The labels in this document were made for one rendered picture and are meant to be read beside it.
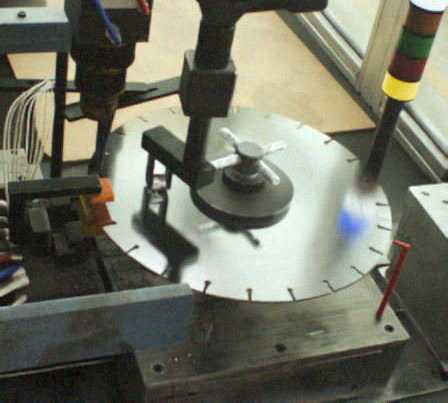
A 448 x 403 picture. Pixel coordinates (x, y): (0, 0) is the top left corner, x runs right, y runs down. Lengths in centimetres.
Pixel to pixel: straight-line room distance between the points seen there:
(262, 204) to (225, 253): 8
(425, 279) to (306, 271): 27
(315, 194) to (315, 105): 55
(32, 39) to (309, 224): 37
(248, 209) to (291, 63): 74
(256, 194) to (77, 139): 46
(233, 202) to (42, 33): 29
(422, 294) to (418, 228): 8
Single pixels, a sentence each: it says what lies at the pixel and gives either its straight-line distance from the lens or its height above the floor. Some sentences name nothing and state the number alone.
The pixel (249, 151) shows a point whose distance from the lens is 87.
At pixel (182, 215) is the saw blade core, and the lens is 86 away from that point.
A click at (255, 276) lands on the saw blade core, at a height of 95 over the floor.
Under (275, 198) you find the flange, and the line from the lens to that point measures 89.
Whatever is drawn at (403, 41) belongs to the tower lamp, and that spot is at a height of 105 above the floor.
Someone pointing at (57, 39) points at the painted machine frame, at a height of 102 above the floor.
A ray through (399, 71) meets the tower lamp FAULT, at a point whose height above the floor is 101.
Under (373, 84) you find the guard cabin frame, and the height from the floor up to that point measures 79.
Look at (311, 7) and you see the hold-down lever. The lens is 71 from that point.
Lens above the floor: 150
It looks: 37 degrees down
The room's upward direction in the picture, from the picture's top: 12 degrees clockwise
